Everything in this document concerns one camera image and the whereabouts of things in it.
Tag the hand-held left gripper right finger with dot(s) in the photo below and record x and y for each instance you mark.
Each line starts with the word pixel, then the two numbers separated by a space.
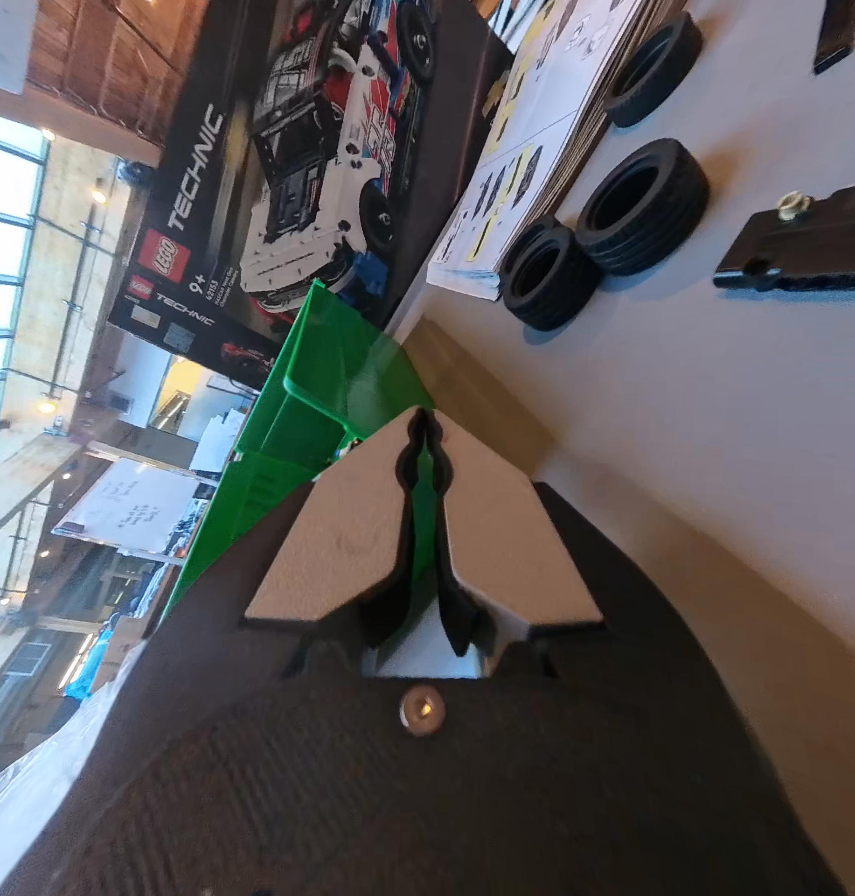
pixel 511 546

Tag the black rubber toy tyre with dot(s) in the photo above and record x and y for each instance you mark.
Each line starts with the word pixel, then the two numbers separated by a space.
pixel 672 49
pixel 574 287
pixel 679 217

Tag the large window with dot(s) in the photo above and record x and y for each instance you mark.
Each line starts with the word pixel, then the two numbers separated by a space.
pixel 7 280

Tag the clear plastic bag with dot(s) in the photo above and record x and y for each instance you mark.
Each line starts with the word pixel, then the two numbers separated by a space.
pixel 35 777

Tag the black brick beam with pin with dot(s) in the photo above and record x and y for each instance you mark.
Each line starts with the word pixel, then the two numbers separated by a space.
pixel 805 252

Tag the whiteboard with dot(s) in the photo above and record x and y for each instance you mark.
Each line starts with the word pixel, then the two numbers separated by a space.
pixel 126 507

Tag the green plastic bin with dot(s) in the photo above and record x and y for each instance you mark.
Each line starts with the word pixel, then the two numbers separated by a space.
pixel 315 392

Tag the instruction booklet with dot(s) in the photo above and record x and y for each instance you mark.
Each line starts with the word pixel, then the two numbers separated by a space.
pixel 539 140

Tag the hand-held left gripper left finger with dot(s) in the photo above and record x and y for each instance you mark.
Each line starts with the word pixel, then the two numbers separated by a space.
pixel 329 546

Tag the grey desk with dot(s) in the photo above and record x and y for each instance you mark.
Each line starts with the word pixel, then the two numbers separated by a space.
pixel 679 392

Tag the black toy car set box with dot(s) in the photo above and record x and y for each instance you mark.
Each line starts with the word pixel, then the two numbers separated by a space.
pixel 210 175

